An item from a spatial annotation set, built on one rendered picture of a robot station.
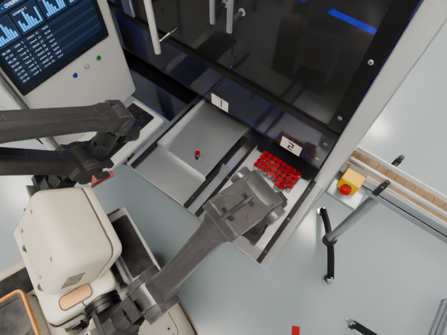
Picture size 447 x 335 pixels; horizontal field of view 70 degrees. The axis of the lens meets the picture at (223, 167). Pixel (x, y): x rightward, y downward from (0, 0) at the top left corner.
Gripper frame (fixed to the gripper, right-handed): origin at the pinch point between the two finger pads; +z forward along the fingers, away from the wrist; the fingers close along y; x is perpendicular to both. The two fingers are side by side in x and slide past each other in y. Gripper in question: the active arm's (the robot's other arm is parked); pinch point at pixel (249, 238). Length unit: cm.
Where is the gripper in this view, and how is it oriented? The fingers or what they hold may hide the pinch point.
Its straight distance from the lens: 118.2
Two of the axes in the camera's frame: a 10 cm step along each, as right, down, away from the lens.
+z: -1.2, 5.9, 8.0
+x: -8.0, -5.3, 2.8
